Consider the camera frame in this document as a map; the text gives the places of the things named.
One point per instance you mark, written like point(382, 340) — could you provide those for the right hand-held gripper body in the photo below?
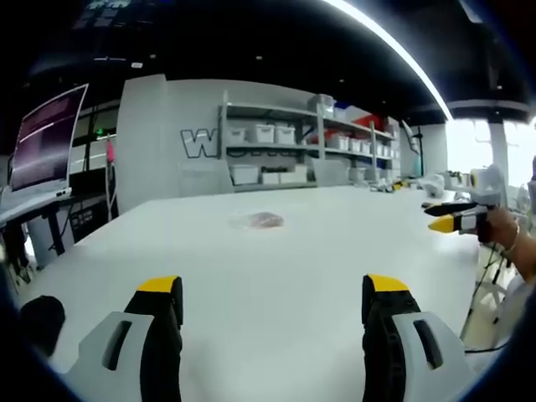
point(486, 190)

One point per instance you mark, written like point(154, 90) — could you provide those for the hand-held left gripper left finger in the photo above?
point(125, 335)

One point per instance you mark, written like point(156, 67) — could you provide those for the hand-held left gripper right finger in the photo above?
point(402, 339)

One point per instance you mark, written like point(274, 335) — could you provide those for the clear resealable bag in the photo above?
point(259, 220)

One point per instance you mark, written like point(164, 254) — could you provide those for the person's right hand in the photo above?
point(498, 228)

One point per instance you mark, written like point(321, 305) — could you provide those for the black object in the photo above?
point(42, 320)

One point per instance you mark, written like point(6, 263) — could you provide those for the white storage bin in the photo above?
point(285, 135)
point(260, 132)
point(337, 141)
point(244, 173)

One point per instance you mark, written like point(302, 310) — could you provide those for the standing desk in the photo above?
point(29, 226)

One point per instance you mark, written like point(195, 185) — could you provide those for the grey metal storage shelf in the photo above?
point(310, 144)

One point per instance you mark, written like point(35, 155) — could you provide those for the ceiling light strip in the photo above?
point(398, 50)

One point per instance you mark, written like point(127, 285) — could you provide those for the pink hanging object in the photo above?
point(110, 151)

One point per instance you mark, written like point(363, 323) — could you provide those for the white pillar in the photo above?
point(142, 142)

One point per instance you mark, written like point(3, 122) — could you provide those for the computer monitor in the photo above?
point(42, 140)

